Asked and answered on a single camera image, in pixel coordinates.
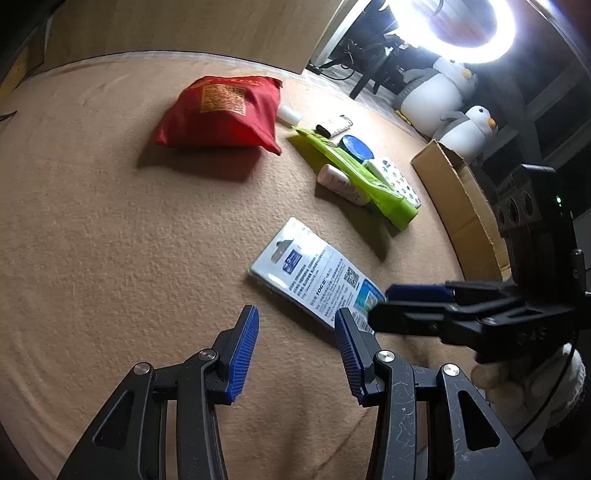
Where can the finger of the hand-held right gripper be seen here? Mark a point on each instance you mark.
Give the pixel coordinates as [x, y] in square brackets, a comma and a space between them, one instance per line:
[415, 318]
[415, 292]

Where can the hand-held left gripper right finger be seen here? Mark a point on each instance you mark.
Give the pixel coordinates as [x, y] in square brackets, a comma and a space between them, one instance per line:
[348, 355]

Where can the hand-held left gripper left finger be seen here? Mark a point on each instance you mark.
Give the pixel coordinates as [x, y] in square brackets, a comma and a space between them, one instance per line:
[243, 355]

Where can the white and blue card packet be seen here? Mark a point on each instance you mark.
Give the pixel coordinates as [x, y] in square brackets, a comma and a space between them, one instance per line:
[314, 272]

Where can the cardboard box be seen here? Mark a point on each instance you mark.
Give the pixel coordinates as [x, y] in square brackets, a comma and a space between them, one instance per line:
[461, 203]

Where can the patterned tissue packet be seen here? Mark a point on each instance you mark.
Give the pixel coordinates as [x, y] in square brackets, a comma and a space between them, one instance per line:
[392, 177]

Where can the green packet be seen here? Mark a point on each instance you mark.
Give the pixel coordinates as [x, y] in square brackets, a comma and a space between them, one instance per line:
[355, 177]

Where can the pale pink cream tube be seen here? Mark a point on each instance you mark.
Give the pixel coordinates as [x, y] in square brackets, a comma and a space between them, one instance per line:
[334, 179]

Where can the small white bottle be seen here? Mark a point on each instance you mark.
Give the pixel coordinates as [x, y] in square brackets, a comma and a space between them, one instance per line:
[287, 114]

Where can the red plastic bag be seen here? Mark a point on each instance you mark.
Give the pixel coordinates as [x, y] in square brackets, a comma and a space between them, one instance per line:
[217, 115]

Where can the person's right hand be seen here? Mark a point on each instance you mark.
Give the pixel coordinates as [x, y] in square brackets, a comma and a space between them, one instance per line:
[526, 397]

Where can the round blue tin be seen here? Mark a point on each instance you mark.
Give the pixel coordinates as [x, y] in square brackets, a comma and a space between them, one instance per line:
[355, 147]

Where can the small penguin plush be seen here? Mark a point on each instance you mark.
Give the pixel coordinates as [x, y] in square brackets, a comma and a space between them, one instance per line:
[466, 134]

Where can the patterned white tube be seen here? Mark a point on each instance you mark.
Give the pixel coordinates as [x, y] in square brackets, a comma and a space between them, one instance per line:
[332, 125]

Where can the large penguin plush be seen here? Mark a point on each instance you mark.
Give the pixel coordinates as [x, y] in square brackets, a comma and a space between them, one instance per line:
[429, 97]

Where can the black tripod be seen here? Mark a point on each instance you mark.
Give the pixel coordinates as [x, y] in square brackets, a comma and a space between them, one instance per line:
[364, 78]

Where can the white panel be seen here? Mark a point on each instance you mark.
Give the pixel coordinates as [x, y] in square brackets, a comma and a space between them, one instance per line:
[337, 32]

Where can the wooden board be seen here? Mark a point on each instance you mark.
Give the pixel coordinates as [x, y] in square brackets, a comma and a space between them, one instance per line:
[184, 27]

